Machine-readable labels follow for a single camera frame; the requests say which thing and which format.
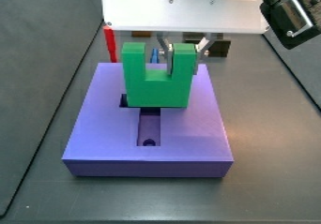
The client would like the blue peg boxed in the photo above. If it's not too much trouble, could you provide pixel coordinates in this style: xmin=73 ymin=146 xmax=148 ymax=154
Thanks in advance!
xmin=150 ymin=49 xmax=160 ymax=64

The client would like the purple board with cross slot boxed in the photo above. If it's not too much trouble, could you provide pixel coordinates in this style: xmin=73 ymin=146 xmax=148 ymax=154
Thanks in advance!
xmin=62 ymin=63 xmax=233 ymax=177

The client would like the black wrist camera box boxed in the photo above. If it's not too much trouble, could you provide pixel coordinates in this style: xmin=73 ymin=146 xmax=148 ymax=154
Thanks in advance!
xmin=260 ymin=0 xmax=321 ymax=50

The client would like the brown T-shaped block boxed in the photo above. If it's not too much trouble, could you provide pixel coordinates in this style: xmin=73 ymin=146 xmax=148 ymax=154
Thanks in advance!
xmin=132 ymin=31 xmax=152 ymax=37

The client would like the red cylinder peg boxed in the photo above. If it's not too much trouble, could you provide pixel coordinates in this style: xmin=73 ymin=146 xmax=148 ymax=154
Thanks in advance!
xmin=104 ymin=25 xmax=118 ymax=63

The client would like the green U-shaped block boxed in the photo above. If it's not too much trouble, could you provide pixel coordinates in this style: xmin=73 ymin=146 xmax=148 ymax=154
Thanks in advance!
xmin=122 ymin=42 xmax=197 ymax=108

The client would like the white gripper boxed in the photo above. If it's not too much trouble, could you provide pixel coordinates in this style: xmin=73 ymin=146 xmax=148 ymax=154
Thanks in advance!
xmin=102 ymin=0 xmax=269 ymax=74

